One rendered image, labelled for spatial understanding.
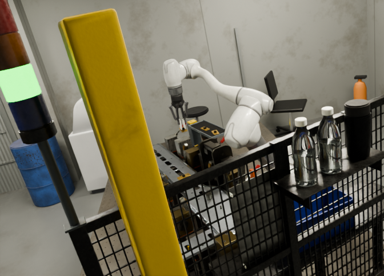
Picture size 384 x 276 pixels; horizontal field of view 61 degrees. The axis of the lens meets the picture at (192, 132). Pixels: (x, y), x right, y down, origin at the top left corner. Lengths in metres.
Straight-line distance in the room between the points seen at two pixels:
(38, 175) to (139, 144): 3.89
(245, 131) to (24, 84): 1.13
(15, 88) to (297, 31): 4.64
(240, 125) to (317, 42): 3.75
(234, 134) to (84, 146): 2.90
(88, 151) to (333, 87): 3.69
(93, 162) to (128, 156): 3.65
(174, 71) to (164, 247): 1.32
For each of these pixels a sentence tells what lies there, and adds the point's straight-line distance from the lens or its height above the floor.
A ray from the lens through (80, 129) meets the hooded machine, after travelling 4.24.
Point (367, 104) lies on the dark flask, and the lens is 1.10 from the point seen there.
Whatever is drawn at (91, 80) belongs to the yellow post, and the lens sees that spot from 0.64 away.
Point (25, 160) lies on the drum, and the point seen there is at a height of 0.68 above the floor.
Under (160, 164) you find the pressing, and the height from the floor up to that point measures 1.00.
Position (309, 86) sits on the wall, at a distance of 5.32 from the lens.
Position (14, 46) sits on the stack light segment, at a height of 1.97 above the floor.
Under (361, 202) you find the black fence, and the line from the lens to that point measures 1.45.
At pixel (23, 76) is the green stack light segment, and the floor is 1.92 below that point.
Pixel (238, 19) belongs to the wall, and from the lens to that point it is 4.84.
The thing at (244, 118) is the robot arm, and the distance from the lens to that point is 1.63.
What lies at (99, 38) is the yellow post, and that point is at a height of 1.95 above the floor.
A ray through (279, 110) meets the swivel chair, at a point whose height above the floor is 0.48.
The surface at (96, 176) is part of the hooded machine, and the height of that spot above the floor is 0.25.
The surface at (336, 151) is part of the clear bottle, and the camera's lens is 1.05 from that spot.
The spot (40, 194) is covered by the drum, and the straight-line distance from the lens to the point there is 4.67.
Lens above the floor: 1.97
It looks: 20 degrees down
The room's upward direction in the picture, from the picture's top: 12 degrees counter-clockwise
